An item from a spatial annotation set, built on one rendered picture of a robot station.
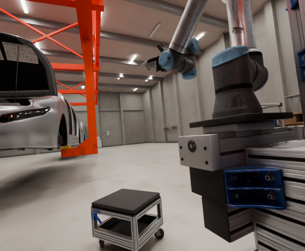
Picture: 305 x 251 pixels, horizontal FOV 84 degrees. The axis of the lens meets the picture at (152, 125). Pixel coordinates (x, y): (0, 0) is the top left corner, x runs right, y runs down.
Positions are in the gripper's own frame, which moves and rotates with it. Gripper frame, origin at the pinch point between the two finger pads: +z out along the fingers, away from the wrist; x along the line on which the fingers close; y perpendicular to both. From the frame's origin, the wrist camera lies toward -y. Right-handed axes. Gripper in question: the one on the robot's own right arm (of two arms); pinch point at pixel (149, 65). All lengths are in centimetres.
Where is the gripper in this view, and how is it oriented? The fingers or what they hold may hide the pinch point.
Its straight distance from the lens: 117.1
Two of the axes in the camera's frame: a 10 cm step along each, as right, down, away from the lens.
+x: 7.4, -1.6, 6.5
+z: -6.4, 1.0, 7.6
